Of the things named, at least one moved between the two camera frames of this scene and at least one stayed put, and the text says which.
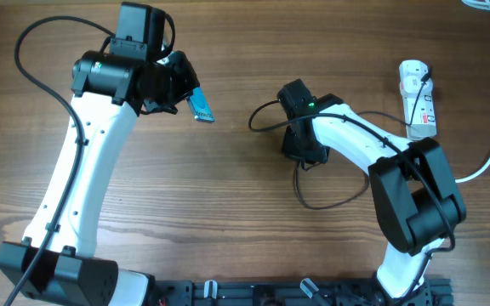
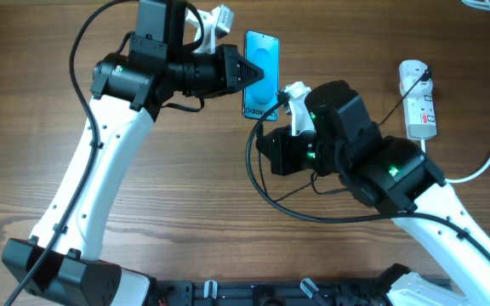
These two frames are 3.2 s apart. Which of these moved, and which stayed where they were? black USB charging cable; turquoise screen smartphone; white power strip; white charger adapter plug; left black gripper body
Moved: black USB charging cable; left black gripper body; turquoise screen smartphone
Stayed: white power strip; white charger adapter plug
